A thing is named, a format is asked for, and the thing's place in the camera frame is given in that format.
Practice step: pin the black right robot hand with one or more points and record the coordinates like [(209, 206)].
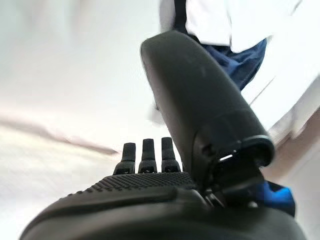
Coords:
[(195, 100)]

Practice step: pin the white bed with sheet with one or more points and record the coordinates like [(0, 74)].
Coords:
[(62, 87)]

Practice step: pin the person in white shirt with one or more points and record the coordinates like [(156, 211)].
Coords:
[(240, 65)]

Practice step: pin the white garment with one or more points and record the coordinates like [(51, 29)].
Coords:
[(212, 20)]

